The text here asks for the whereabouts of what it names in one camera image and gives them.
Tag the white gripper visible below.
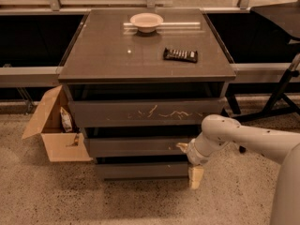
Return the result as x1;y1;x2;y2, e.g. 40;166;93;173
176;138;210;189

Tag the grey drawer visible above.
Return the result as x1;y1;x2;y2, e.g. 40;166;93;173
84;136;193;158
96;162;188;180
68;98;225;128

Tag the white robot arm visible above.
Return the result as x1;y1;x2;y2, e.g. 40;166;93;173
177;114;300;225

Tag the grey top drawer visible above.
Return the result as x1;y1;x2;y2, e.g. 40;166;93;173
68;98;225;128

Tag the grey bottom drawer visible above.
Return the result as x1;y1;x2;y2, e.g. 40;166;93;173
96;162;188;180

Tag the dark grey drawer cabinet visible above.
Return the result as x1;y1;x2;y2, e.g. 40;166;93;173
61;9;231;166

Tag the open cardboard box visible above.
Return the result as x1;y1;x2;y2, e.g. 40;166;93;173
22;86;92;162

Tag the black snack bar package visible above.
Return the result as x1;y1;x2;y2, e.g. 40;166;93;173
163;49;198;63

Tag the black rolling stand base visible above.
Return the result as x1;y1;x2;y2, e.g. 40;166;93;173
235;53;300;122

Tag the crumpled snack bag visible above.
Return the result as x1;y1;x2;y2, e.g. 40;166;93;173
60;107;73;132

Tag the white bowl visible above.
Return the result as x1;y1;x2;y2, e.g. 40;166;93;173
130;13;163;33

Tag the dark side table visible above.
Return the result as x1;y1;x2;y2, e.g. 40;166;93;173
250;0;300;40

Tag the metal window railing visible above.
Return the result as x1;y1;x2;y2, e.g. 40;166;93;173
0;0;299;87

